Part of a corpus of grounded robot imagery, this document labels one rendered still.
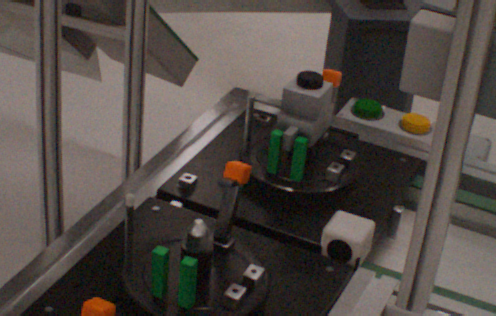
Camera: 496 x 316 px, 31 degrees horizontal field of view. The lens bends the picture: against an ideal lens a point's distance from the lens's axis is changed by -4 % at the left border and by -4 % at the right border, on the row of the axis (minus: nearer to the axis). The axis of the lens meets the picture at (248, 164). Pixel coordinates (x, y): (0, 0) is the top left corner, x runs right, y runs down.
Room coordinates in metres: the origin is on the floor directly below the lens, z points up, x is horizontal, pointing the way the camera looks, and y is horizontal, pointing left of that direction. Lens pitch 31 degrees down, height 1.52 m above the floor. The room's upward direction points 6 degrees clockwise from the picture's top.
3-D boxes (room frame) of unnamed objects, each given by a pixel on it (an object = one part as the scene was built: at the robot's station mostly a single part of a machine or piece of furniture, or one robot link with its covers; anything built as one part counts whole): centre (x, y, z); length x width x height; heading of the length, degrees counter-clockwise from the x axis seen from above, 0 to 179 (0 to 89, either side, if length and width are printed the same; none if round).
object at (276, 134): (0.88, -0.03, 1.01); 0.01 x 0.01 x 0.05; 68
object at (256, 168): (0.91, -0.06, 0.98); 0.14 x 0.14 x 0.02
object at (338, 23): (1.28, -0.17, 0.96); 0.15 x 0.15 x 0.20; 15
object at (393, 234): (0.86, -0.17, 0.95); 0.01 x 0.01 x 0.04; 68
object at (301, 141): (0.87, -0.05, 1.01); 0.01 x 0.01 x 0.05; 68
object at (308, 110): (0.90, -0.05, 1.06); 0.08 x 0.04 x 0.07; 158
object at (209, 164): (0.91, -0.06, 0.96); 0.24 x 0.24 x 0.02; 68
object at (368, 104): (1.11, -0.15, 0.96); 0.04 x 0.04 x 0.02
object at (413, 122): (1.08, -0.22, 0.96); 0.04 x 0.04 x 0.02
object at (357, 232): (0.79, -0.11, 0.97); 0.05 x 0.05 x 0.04; 68
